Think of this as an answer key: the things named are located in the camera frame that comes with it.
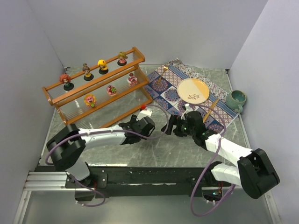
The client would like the patterned blue placemat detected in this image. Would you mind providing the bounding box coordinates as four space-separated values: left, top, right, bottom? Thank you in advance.
142 59 238 133

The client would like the brown hair yellow figurine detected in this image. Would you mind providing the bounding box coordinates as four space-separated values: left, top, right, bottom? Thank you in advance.
82 63 94 81

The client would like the purple cable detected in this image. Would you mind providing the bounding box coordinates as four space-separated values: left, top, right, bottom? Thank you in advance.
44 105 170 207
189 104 236 217

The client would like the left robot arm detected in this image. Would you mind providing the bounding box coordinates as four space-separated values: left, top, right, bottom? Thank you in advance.
46 115 155 181

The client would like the orange wooden acrylic shelf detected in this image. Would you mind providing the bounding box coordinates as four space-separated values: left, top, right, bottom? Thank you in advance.
42 47 153 128

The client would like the red hair green figurine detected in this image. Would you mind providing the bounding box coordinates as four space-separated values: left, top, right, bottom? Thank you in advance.
59 74 74 91

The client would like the teal ceramic mug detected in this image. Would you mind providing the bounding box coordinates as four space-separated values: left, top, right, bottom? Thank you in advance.
225 90 247 113

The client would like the pink bear cake toy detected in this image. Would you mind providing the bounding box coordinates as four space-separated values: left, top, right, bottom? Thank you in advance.
127 72 138 86

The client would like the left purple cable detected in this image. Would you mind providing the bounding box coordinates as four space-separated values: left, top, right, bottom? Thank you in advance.
44 105 170 207

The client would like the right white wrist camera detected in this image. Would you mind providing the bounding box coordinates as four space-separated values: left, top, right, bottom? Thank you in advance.
181 104 193 120

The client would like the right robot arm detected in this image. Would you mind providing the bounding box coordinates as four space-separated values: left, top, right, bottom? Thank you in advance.
161 111 280 199

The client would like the pink bear sunflower toy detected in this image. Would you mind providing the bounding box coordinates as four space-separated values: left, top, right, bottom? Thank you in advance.
84 94 96 108

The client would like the black base beam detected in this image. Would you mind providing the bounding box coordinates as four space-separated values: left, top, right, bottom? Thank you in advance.
65 164 220 203

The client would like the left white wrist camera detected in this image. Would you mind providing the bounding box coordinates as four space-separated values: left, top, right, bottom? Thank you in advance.
136 105 152 121

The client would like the gold fork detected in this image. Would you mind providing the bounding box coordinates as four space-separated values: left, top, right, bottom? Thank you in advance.
156 63 169 84

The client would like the blonde pink dress figurine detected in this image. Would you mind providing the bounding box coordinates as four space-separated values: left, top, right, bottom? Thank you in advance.
117 51 128 66

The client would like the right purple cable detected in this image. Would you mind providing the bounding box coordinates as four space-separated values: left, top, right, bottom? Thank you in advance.
189 104 236 217

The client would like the cream and orange plate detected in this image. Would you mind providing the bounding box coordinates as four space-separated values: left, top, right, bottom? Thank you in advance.
177 78 210 104

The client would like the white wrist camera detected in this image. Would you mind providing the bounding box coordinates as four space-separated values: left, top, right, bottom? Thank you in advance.
181 104 193 120
136 105 152 121

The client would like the pink bear donut toy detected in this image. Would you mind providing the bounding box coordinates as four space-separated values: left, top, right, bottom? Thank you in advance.
107 85 117 96

